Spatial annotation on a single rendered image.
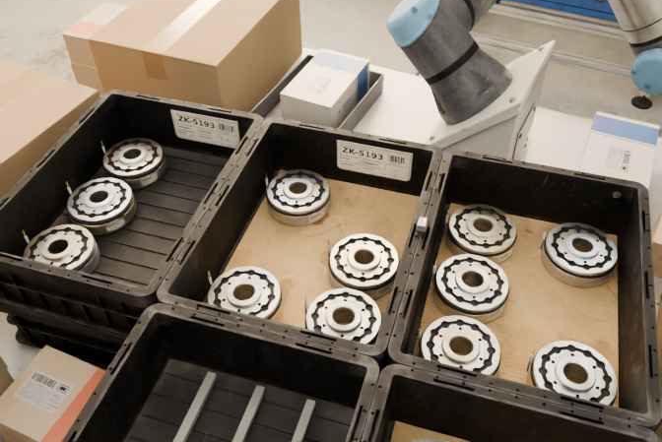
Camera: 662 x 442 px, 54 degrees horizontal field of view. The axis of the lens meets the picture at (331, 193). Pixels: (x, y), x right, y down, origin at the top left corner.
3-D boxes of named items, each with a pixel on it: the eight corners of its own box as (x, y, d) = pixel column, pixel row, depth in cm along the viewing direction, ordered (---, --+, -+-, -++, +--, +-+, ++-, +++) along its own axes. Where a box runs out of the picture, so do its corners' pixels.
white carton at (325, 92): (322, 81, 157) (321, 47, 151) (368, 93, 153) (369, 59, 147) (282, 127, 144) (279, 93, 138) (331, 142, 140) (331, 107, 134)
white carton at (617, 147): (585, 145, 139) (596, 110, 132) (645, 160, 135) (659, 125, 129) (567, 206, 125) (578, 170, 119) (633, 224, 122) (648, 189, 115)
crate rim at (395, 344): (443, 158, 104) (444, 147, 103) (643, 195, 98) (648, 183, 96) (383, 370, 77) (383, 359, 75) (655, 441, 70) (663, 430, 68)
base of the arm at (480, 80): (458, 96, 136) (430, 59, 133) (520, 63, 126) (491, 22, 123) (435, 135, 125) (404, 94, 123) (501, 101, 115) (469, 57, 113)
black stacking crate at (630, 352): (438, 203, 111) (445, 151, 103) (623, 239, 104) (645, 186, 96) (381, 410, 84) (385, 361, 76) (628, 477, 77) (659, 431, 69)
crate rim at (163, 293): (267, 126, 111) (266, 115, 110) (443, 158, 104) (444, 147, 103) (154, 311, 84) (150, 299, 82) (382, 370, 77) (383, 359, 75)
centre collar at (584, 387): (558, 352, 83) (559, 349, 83) (598, 366, 82) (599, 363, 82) (551, 384, 80) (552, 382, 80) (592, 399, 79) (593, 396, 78)
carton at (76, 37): (111, 30, 162) (104, 1, 157) (154, 37, 159) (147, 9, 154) (71, 62, 151) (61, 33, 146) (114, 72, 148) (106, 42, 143)
